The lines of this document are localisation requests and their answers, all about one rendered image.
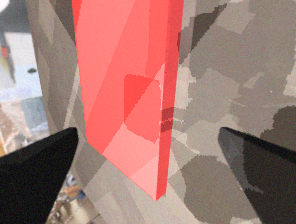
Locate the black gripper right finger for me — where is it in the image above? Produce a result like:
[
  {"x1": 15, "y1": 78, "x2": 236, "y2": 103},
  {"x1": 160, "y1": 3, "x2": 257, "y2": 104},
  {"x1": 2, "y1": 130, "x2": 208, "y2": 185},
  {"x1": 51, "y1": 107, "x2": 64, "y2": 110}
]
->
[{"x1": 218, "y1": 127, "x2": 296, "y2": 224}]

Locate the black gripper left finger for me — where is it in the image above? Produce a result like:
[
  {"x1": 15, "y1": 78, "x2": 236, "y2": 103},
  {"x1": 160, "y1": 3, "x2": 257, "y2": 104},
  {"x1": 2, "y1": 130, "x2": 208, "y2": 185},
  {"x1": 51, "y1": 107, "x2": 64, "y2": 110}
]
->
[{"x1": 0, "y1": 127, "x2": 78, "y2": 224}]

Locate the red box lid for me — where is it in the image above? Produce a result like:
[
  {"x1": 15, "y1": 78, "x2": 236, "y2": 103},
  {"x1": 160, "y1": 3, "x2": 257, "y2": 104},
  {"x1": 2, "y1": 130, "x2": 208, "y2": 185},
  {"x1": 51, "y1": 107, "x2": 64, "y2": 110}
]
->
[{"x1": 72, "y1": 0, "x2": 184, "y2": 201}]

